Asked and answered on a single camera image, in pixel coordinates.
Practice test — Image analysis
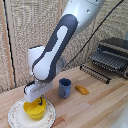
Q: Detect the white floral rim plate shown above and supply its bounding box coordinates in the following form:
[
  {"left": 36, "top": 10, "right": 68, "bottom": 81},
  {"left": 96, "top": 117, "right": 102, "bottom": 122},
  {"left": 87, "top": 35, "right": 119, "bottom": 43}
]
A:
[{"left": 7, "top": 97, "right": 57, "bottom": 128}]

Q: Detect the black toaster oven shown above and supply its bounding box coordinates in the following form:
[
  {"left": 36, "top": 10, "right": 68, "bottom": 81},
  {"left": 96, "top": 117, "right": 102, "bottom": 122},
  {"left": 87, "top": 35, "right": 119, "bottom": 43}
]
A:
[{"left": 89, "top": 36, "right": 128, "bottom": 80}]

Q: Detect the yellow bowl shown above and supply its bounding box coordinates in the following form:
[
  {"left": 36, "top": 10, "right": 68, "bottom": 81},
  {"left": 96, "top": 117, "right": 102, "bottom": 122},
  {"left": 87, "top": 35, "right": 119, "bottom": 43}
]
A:
[{"left": 22, "top": 98, "right": 48, "bottom": 121}]

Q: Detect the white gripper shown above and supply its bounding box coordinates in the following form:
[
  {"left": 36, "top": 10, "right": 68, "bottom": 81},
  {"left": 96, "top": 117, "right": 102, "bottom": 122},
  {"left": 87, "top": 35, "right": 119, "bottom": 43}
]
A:
[{"left": 22, "top": 80, "right": 55, "bottom": 106}]

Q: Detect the orange yellow bread piece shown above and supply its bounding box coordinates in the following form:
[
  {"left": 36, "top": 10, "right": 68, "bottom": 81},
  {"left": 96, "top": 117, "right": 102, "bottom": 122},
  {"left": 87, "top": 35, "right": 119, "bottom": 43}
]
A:
[{"left": 74, "top": 84, "right": 90, "bottom": 96}]

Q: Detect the black wire oven rack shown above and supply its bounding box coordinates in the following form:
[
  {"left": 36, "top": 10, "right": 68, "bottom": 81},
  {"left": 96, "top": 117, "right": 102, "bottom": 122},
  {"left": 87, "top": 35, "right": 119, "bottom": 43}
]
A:
[{"left": 79, "top": 63, "right": 112, "bottom": 85}]

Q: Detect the blue cup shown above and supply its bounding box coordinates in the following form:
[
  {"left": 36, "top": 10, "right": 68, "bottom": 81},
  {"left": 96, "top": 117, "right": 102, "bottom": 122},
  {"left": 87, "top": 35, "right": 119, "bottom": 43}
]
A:
[{"left": 58, "top": 78, "right": 73, "bottom": 99}]

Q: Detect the black cable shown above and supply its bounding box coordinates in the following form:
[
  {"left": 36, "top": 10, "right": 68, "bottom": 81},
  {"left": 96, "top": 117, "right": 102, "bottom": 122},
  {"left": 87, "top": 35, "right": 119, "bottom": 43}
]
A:
[{"left": 63, "top": 0, "right": 125, "bottom": 69}]

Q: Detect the wooden wall post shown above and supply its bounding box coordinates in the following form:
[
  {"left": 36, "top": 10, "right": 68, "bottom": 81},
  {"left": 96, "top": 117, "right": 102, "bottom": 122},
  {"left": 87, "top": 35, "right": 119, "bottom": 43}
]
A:
[{"left": 0, "top": 0, "right": 17, "bottom": 90}]

